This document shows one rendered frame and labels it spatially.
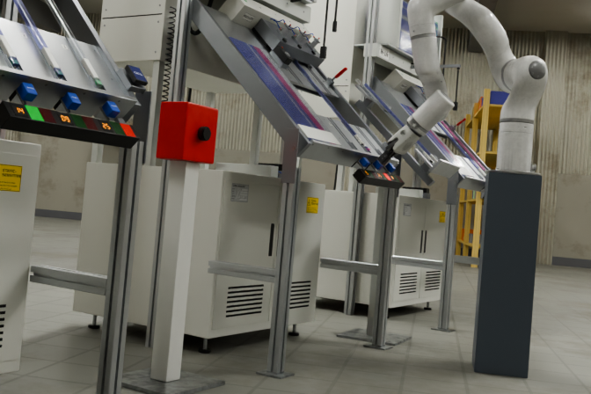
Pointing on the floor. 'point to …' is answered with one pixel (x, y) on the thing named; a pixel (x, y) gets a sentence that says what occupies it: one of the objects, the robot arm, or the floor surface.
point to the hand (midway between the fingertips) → (384, 158)
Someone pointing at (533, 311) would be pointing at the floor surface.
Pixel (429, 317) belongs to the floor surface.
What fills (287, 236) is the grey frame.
